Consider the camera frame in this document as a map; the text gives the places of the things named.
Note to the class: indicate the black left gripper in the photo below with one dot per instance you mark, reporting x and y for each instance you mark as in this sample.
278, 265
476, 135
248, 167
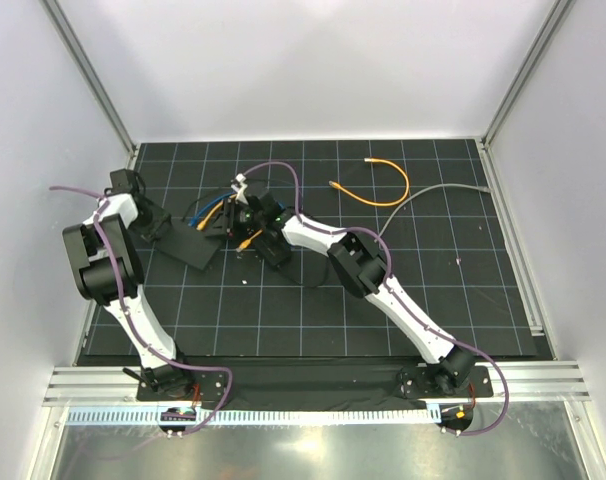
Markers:
159, 218

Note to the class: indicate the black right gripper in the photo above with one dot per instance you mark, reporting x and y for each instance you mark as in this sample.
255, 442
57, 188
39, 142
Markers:
224, 224

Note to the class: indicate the black network switch box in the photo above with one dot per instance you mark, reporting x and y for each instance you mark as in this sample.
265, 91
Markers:
188, 245

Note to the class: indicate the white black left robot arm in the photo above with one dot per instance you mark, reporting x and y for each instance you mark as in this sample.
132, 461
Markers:
107, 270

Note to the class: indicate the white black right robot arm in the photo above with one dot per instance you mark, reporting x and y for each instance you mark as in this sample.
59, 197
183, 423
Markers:
362, 262

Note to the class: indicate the black grid cutting mat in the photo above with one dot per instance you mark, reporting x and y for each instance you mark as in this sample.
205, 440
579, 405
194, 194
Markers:
430, 200

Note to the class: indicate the black power adapter brick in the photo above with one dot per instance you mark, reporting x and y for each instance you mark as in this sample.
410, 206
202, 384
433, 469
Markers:
275, 253

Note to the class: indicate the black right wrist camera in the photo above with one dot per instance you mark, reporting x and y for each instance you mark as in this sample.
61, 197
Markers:
254, 193

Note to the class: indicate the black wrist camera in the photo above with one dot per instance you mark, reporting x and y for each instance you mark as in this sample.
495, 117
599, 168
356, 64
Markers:
254, 193
126, 181

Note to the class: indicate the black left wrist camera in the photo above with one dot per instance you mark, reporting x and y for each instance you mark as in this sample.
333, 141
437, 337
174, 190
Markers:
126, 181

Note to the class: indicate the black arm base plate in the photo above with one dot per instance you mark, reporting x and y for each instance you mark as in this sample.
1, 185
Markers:
342, 384

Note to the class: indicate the left aluminium corner post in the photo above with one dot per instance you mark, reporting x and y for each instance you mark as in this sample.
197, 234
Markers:
80, 58

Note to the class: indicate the aluminium corner post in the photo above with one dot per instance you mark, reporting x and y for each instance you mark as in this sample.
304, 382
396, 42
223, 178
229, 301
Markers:
80, 58
553, 21

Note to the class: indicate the white slotted cable duct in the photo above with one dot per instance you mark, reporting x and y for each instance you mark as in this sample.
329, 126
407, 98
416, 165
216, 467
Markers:
174, 417

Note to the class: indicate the aluminium front frame rail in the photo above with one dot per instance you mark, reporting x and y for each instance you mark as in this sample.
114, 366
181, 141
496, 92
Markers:
527, 382

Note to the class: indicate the right aluminium corner post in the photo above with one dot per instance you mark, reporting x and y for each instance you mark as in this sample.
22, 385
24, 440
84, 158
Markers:
553, 21

